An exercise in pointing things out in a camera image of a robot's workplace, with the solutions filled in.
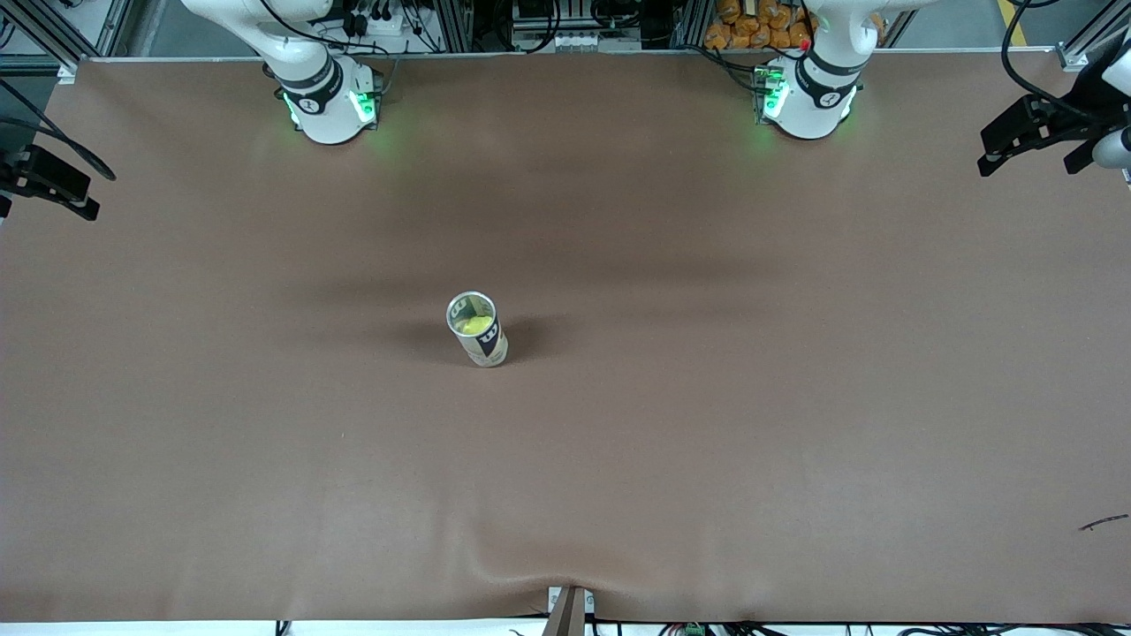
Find white blue tennis ball can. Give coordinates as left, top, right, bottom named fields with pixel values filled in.
left=445, top=291, right=510, bottom=368

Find orange packaged items pile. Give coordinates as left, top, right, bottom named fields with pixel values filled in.
left=704, top=0, right=886, bottom=52

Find white power strip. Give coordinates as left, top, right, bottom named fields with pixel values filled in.
left=349, top=7, right=418, bottom=38

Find brown table cover mat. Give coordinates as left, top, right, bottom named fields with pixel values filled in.
left=0, top=49, right=1131, bottom=625

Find white terminal block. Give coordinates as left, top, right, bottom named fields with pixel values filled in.
left=512, top=30, right=603, bottom=54

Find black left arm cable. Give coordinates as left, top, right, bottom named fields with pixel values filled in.
left=1000, top=0, right=1101, bottom=120

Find aluminium frame post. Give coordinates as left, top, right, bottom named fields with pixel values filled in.
left=0, top=0, right=120, bottom=72
left=1059, top=0, right=1131, bottom=70

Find brown table edge bracket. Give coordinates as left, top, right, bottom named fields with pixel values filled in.
left=546, top=586, right=596, bottom=636

